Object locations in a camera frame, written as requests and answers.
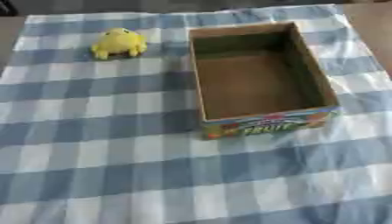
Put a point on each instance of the open cardboard box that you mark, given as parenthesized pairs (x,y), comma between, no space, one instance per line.
(255,84)

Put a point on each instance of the yellow soft toy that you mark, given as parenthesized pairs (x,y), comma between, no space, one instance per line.
(119,42)

